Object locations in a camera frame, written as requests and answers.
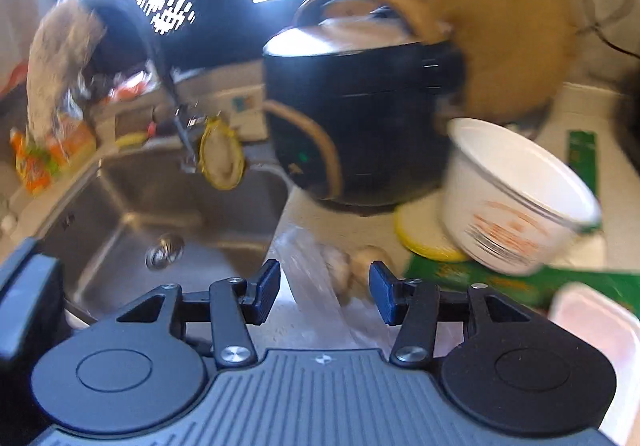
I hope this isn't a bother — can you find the blue sticker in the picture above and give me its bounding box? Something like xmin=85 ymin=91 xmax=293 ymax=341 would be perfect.
xmin=231 ymin=94 xmax=264 ymax=116

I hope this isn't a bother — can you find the orange snack packet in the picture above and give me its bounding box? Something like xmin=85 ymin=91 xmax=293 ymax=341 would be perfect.
xmin=11 ymin=119 xmax=98 ymax=194

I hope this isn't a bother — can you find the red packet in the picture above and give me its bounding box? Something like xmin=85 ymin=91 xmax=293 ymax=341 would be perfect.
xmin=106 ymin=74 xmax=153 ymax=103

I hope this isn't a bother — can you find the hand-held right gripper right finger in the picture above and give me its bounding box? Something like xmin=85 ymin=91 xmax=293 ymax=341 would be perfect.
xmin=368 ymin=261 xmax=533 ymax=367

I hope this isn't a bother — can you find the white plastic container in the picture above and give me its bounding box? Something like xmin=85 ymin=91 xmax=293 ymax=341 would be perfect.
xmin=547 ymin=282 xmax=640 ymax=446

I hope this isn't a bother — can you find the black countertop appliance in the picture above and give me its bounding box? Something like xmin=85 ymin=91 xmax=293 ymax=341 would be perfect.
xmin=614 ymin=76 xmax=640 ymax=164

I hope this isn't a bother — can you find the green strip wrapper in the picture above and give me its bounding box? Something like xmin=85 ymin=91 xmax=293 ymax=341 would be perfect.
xmin=566 ymin=129 xmax=599 ymax=199

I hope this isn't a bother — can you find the black faucet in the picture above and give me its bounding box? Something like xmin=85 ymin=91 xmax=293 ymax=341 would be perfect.
xmin=82 ymin=0 xmax=208 ymax=174

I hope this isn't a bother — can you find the yellow-edged dish sponge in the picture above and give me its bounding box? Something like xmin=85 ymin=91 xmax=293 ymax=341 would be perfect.
xmin=199 ymin=117 xmax=247 ymax=192

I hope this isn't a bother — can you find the crumpled grey plastic bag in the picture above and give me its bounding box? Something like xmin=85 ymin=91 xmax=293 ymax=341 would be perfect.
xmin=25 ymin=0 xmax=107 ymax=149

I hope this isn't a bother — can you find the stainless steel sink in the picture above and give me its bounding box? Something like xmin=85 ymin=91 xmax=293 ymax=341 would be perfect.
xmin=32 ymin=143 xmax=292 ymax=329

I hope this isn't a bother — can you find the dark blue rice cooker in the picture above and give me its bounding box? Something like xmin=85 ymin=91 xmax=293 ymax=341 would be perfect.
xmin=261 ymin=0 xmax=468 ymax=218

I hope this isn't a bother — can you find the round wooden cutting board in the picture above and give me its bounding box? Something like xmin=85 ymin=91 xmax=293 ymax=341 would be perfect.
xmin=332 ymin=0 xmax=582 ymax=129

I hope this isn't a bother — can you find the yellow-rimmed round mat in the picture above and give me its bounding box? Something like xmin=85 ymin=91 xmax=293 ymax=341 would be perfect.
xmin=393 ymin=203 xmax=472 ymax=263

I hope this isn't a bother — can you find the clear plastic bag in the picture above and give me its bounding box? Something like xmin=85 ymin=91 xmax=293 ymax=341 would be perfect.
xmin=274 ymin=225 xmax=398 ymax=352

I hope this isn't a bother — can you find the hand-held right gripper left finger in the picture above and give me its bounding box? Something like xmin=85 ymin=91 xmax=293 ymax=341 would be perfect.
xmin=116 ymin=259 xmax=282 ymax=369

